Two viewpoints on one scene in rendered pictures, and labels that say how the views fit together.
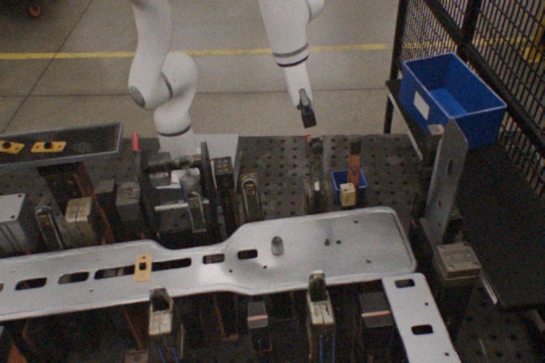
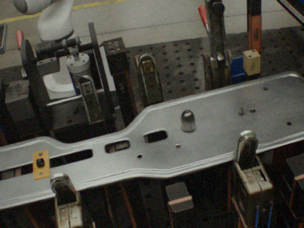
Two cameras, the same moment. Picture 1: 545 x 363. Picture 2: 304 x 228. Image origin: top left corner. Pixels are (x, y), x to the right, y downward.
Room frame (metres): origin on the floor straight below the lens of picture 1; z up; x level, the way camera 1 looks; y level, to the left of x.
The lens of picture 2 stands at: (0.16, 0.10, 1.66)
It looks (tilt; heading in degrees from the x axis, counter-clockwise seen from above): 42 degrees down; 357
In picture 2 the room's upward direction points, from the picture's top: 11 degrees counter-clockwise
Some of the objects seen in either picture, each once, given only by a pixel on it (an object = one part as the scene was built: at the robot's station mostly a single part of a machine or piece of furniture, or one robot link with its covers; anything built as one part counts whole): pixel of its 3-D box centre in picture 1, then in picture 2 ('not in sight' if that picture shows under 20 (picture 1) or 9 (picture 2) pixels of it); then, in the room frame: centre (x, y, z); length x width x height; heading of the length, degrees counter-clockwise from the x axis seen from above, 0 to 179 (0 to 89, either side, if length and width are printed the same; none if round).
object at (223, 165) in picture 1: (231, 217); (128, 109); (1.04, 0.10, 0.91); 0.07 x 0.05 x 0.42; 2
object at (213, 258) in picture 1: (222, 293); (131, 188); (0.83, 0.14, 0.84); 0.12 x 0.05 x 0.29; 2
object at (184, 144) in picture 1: (178, 146); (63, 56); (1.43, 0.29, 0.89); 0.19 x 0.19 x 0.18
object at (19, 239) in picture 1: (36, 257); not in sight; (0.98, 0.66, 0.90); 0.13 x 0.10 x 0.41; 2
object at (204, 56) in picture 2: (315, 228); (219, 108); (1.00, -0.14, 0.88); 0.07 x 0.06 x 0.35; 2
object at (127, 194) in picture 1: (145, 238); (40, 142); (1.02, 0.36, 0.89); 0.13 x 0.11 x 0.38; 2
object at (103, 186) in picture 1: (123, 233); (18, 140); (1.03, 0.42, 0.90); 0.05 x 0.05 x 0.40; 2
